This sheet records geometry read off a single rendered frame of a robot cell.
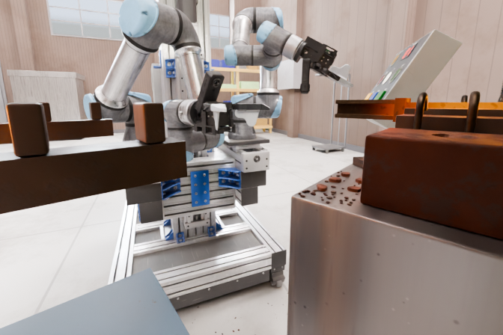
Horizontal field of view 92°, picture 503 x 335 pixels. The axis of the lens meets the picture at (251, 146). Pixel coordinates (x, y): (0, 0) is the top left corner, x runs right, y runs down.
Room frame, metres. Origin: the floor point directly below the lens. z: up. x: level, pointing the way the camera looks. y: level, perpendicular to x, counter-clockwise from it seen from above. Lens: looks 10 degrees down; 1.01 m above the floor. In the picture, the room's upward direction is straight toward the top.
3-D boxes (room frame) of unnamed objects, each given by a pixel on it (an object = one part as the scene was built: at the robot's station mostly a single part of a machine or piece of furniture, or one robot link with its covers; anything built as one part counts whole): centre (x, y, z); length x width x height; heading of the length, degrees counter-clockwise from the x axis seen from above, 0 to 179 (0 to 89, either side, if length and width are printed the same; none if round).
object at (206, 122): (0.66, 0.11, 0.97); 0.12 x 0.08 x 0.09; 49
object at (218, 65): (7.58, 0.50, 1.11); 2.40 x 0.65 x 2.22; 113
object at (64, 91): (6.72, 5.35, 0.88); 1.36 x 1.05 x 1.76; 113
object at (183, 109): (0.71, 0.17, 0.98); 0.08 x 0.05 x 0.08; 139
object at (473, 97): (0.26, -0.23, 0.99); 0.04 x 0.01 x 0.06; 139
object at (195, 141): (0.77, 0.21, 0.88); 0.11 x 0.08 x 0.11; 147
